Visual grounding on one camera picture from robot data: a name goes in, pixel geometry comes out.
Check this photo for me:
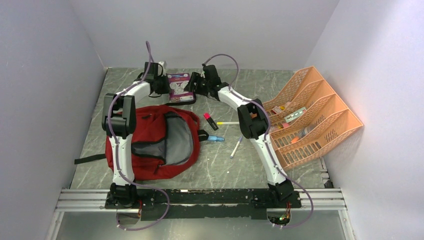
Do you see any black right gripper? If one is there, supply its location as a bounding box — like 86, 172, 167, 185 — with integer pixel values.
184, 72, 211, 97

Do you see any purple puzzle book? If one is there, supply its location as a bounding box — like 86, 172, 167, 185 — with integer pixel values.
167, 73, 195, 104

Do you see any red student backpack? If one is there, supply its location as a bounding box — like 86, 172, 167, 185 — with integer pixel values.
74, 105, 209, 181

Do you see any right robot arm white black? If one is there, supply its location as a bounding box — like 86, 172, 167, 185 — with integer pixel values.
184, 64, 294, 207

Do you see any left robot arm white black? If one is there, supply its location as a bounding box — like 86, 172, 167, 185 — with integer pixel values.
102, 60, 169, 209

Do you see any pink black highlighter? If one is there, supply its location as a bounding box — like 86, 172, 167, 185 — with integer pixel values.
203, 113, 219, 131

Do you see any yellow white marker pen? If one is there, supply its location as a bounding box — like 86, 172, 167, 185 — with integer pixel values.
216, 121, 240, 126

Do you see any blue highlighter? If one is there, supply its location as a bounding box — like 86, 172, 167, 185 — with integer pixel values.
207, 135, 225, 142

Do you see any blue white marker pen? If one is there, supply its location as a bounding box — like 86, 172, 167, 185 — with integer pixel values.
230, 135, 243, 159

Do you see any white green ruler case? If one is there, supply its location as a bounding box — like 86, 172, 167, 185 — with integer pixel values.
284, 107, 307, 123

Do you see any orange plastic desk organizer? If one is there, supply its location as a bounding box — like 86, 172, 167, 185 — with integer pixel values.
263, 66, 363, 170

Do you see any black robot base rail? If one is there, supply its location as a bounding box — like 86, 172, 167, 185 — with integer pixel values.
55, 188, 347, 221

